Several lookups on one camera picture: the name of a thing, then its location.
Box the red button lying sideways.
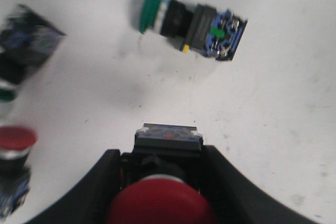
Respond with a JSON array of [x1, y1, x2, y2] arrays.
[[1, 125, 37, 221]]

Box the green button lying sideways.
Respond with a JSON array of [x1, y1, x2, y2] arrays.
[[1, 4, 66, 103]]

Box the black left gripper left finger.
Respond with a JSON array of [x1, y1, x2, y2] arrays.
[[28, 150, 121, 224]]

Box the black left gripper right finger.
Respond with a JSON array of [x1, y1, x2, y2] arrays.
[[200, 145, 316, 223]]

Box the red button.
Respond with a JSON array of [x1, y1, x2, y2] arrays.
[[104, 123, 218, 223]]

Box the green button front right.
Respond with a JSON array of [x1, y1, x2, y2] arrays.
[[138, 0, 248, 61]]

